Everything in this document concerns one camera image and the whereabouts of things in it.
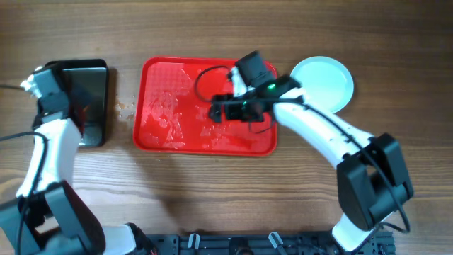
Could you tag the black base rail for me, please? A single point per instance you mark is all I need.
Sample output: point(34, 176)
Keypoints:
point(304, 243)

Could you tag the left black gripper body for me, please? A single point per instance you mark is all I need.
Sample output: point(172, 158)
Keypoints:
point(78, 95)

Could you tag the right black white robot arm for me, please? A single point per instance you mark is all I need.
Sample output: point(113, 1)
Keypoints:
point(372, 176)

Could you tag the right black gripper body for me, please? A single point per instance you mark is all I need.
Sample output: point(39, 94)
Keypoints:
point(241, 111)

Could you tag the red plastic tray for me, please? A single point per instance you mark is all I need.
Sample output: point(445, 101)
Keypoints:
point(170, 116)

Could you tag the light blue plate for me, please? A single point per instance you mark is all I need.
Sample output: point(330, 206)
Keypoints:
point(326, 80)

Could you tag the black water tray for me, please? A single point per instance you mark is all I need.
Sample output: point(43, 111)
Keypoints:
point(89, 78)

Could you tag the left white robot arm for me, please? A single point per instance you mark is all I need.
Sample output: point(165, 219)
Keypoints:
point(47, 216)

